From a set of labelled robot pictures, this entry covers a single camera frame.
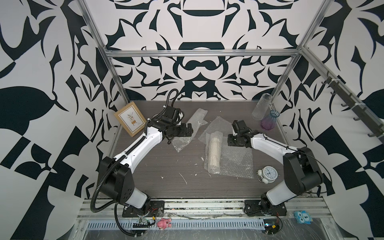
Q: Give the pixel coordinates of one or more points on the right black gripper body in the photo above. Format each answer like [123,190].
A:
[234,140]

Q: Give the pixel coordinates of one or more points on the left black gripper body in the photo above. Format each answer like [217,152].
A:
[175,129]

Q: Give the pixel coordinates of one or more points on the bubble wrap sheet around vase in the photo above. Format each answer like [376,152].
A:
[218,124]

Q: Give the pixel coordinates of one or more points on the purple blue glass vase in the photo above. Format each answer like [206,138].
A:
[270,121]

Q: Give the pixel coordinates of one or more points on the clear glass vase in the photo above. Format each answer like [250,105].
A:
[262,106]

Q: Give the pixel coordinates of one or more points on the white vase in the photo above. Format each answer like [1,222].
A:
[214,151]

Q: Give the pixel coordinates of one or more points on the iridescent bubble wrap bundle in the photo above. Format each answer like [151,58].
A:
[232,161]

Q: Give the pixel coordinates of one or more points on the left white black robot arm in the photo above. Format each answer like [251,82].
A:
[115,180]

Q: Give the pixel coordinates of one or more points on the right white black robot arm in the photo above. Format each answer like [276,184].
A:
[301,170]

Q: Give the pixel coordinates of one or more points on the wooden framed picture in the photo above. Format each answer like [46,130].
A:
[131,119]

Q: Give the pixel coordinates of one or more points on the white alarm clock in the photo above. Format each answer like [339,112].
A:
[267,175]

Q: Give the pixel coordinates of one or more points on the pink pig toy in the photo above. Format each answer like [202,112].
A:
[163,224]

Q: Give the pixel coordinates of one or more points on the right circuit board with led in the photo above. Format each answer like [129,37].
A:
[272,227]

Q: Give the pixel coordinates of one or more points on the left green circuit board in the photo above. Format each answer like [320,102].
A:
[144,223]

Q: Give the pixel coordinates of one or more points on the blue owl toy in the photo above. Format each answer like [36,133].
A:
[302,217]

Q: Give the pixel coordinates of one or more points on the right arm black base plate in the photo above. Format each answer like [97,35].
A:
[263,207]

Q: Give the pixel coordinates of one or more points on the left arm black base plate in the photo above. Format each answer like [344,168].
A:
[149,209]

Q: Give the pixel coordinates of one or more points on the white slotted cable duct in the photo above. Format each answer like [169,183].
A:
[185,224]

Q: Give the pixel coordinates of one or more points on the black hook rail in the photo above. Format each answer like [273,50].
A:
[352,102]

